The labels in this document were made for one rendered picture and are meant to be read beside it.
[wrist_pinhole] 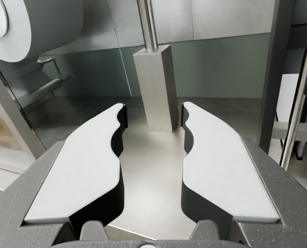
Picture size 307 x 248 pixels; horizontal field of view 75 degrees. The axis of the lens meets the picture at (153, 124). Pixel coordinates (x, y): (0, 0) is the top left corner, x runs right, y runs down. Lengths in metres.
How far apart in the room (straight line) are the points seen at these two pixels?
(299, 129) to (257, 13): 0.47
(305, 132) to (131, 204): 0.38
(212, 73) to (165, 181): 0.50
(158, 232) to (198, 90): 0.61
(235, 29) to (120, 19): 0.44
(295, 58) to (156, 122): 0.45
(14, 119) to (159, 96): 0.39
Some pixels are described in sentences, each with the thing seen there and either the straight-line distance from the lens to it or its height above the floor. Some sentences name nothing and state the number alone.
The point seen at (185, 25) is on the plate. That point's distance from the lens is 0.82.
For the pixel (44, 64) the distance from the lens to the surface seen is 0.65.
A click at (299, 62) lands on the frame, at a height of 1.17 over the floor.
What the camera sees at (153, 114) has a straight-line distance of 0.67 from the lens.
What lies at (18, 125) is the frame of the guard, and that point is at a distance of 0.59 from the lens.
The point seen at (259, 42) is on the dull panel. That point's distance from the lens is 0.81.
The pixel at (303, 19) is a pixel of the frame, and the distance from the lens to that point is 0.37.
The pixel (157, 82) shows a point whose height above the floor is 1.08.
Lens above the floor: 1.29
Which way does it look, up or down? 31 degrees down
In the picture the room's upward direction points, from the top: 11 degrees counter-clockwise
